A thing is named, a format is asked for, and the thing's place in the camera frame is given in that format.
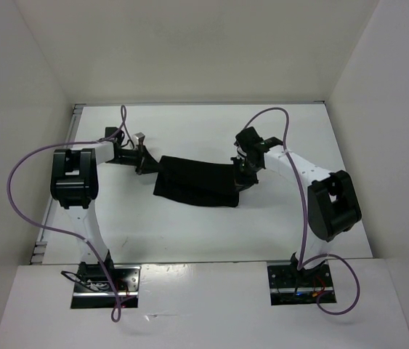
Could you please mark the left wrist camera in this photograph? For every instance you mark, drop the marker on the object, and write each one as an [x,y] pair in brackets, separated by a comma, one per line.
[138,139]

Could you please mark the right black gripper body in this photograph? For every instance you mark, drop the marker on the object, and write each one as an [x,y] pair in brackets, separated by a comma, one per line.
[245,174]

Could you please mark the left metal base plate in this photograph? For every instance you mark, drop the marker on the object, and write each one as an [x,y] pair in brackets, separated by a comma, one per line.
[91,289]

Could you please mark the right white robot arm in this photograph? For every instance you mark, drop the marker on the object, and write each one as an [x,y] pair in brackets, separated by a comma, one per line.
[328,200]

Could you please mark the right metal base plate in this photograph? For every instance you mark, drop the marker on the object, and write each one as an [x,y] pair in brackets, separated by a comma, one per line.
[289,288]

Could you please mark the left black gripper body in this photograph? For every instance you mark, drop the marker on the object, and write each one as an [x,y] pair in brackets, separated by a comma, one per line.
[135,158]

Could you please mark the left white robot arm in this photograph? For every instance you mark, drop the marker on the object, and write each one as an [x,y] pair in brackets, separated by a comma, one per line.
[75,185]

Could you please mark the black skirt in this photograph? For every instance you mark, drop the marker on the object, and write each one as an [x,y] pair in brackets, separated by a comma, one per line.
[196,183]

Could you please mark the metal base plate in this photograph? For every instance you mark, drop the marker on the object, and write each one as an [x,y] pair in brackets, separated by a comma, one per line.
[91,289]
[289,288]

